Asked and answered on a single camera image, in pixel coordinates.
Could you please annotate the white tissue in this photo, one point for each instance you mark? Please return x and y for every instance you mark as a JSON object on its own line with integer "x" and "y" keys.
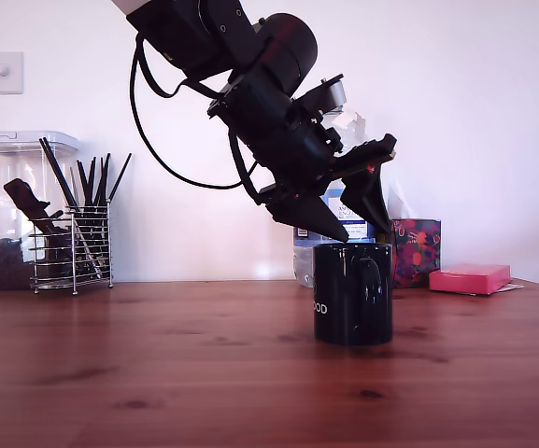
{"x": 404, "y": 205}

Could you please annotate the large clear water bottle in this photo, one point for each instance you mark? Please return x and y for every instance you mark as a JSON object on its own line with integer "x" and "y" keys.
{"x": 304, "y": 261}

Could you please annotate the floral tissue box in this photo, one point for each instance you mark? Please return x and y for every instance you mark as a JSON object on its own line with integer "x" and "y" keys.
{"x": 418, "y": 247}

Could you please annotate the black mug white lettering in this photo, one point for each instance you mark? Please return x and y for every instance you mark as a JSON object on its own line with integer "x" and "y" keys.
{"x": 339, "y": 289}

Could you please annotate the pink flat box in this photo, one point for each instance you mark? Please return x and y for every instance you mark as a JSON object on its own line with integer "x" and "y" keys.
{"x": 470, "y": 277}

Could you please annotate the black chopstick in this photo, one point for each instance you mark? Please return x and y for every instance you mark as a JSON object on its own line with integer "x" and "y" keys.
{"x": 60, "y": 167}
{"x": 82, "y": 183}
{"x": 91, "y": 181}
{"x": 105, "y": 178}
{"x": 99, "y": 181}
{"x": 55, "y": 167}
{"x": 119, "y": 177}

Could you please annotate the paper sheet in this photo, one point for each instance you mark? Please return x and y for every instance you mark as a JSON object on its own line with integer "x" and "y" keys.
{"x": 514, "y": 286}

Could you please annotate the black angular utensil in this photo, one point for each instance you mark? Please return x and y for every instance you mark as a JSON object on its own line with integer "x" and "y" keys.
{"x": 25, "y": 197}

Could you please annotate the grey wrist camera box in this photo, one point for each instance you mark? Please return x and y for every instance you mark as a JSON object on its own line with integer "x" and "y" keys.
{"x": 334, "y": 93}

